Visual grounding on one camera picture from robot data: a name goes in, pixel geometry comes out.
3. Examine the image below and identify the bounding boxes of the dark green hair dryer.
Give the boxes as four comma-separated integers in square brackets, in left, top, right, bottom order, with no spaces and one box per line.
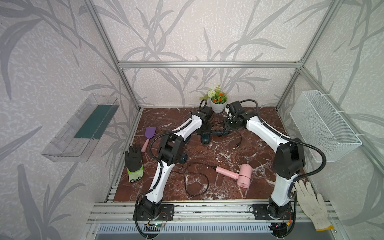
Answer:
[199,130,231,145]
[179,135,191,164]

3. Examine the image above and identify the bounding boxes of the black cord of dryer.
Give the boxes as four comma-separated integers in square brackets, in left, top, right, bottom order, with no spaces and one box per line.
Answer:
[170,161,217,199]
[209,119,243,149]

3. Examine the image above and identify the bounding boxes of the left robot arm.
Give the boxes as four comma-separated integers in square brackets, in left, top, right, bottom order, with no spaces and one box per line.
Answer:
[133,105,214,221]

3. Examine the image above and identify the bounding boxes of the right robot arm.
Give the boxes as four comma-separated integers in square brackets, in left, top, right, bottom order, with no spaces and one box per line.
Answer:
[224,100,327,219]

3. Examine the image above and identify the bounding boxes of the pink hair dryer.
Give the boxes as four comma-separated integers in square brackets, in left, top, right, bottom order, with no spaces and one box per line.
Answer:
[215,164,253,189]

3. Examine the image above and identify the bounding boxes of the white pot artificial flowers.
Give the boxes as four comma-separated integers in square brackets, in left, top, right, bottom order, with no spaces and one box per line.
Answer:
[200,85,228,114]

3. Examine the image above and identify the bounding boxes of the purple pink spatula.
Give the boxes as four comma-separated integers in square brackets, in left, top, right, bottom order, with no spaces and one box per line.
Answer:
[141,127,156,153]

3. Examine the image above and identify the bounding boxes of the black green work glove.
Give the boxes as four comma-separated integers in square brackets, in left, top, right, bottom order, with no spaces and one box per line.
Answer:
[125,145,144,183]

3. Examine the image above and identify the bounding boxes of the white cloth glove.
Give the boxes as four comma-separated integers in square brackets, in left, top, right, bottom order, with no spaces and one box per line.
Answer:
[295,180,334,232]

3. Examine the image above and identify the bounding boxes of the horizontal aluminium frame bar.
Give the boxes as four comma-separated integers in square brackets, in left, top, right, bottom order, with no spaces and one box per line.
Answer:
[118,61,302,69]

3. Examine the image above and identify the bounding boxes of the white wire mesh basket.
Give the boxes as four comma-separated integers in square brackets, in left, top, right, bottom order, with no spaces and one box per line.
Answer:
[290,91,362,163]

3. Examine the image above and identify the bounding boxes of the clear plastic wall shelf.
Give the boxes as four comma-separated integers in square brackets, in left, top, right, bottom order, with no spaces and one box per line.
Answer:
[42,94,120,163]

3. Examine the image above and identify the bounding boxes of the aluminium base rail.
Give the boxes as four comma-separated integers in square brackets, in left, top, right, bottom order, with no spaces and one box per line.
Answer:
[87,200,311,234]

